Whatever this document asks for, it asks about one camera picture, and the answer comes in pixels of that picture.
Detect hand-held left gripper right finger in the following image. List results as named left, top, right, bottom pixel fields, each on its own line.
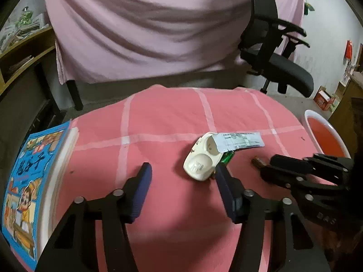
left=215, top=162, right=332, bottom=272

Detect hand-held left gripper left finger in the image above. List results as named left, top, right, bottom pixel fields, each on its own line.
left=35, top=162, right=153, bottom=272

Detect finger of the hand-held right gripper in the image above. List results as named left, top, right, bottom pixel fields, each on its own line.
left=260, top=166, right=315, bottom=197
left=269, top=153, right=353, bottom=186

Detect cream plastic tray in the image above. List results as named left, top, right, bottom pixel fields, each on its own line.
left=183, top=132, right=223, bottom=181

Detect red basin with white rim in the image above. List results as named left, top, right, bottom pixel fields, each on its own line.
left=304, top=109, right=352, bottom=159

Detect white paper label strip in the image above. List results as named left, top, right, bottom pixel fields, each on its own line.
left=214, top=132, right=264, bottom=153

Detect red cardboard box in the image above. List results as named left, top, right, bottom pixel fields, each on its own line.
left=313, top=86, right=341, bottom=111

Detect pink checked tablecloth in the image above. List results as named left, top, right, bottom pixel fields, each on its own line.
left=17, top=86, right=352, bottom=272

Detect wooden cabinet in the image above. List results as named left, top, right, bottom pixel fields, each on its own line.
left=330, top=72, right=363, bottom=159

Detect black office chair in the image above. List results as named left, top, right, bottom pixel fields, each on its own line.
left=238, top=0, right=315, bottom=97

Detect blue cartoon book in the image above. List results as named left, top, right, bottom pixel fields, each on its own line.
left=1, top=120, right=80, bottom=271

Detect dark cabinet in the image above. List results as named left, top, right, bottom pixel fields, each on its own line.
left=0, top=47, right=71, bottom=153

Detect pink draped cloth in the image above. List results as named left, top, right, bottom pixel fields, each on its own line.
left=42, top=0, right=305, bottom=85

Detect stack of papers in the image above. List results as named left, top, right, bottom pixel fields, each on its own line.
left=8, top=55, right=34, bottom=75

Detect pile of packets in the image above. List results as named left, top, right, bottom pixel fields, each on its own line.
left=0, top=6, right=50, bottom=49

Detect small wall pictures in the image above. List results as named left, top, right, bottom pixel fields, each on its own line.
left=342, top=59, right=358, bottom=85

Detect black metal frame leg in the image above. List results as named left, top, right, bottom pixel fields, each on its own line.
left=66, top=79, right=84, bottom=111

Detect wooden wall shelf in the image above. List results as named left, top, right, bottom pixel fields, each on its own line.
left=0, top=25, right=57, bottom=94

